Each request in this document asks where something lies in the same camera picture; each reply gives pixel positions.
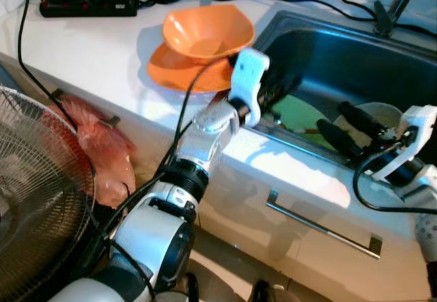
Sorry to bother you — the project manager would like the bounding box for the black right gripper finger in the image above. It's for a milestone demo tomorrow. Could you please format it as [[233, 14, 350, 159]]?
[[338, 102, 389, 140], [316, 119, 363, 161]]

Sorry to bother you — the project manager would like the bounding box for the orange bowl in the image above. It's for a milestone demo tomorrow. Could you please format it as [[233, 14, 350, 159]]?
[[163, 3, 255, 64]]

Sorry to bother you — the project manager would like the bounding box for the orange plate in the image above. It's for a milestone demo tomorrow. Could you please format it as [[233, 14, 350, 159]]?
[[147, 41, 238, 95]]

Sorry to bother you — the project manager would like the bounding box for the white kitchen cabinet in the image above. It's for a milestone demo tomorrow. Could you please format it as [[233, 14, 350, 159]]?
[[0, 63, 437, 302]]

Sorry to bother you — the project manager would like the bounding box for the pale grey bowl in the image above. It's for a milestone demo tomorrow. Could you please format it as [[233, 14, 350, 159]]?
[[350, 102, 405, 139]]

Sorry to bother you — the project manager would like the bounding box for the green plate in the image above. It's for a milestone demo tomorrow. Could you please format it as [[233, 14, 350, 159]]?
[[268, 94, 340, 154]]

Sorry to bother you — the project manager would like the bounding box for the stainless steel sink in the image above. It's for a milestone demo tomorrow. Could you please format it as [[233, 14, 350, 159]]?
[[247, 10, 437, 173]]

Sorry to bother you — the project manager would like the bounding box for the slim metal tap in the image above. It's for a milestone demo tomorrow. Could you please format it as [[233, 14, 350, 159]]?
[[373, 0, 424, 38]]

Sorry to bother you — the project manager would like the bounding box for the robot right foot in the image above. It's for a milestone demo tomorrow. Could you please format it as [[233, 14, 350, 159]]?
[[248, 279, 291, 302]]

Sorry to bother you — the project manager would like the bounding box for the red plastic bag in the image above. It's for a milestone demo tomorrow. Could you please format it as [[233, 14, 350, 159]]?
[[42, 94, 137, 208]]

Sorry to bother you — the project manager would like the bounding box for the brown-handled spoon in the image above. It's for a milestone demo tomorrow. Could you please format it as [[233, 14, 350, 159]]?
[[272, 113, 337, 136]]

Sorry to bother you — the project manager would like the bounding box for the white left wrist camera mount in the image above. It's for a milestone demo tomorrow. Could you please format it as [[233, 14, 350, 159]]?
[[227, 47, 271, 127]]

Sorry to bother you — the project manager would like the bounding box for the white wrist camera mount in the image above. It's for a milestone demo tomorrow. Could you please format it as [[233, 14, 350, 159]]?
[[371, 105, 437, 184], [227, 47, 271, 127]]

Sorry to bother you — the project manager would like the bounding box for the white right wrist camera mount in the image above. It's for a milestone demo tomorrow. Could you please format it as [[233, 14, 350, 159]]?
[[371, 105, 437, 184]]

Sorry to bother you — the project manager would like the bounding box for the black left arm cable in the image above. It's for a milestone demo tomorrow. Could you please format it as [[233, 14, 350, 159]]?
[[92, 55, 240, 248]]

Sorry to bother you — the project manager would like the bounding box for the short metal drawer handle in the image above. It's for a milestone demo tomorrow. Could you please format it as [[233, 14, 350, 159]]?
[[50, 87, 122, 128]]

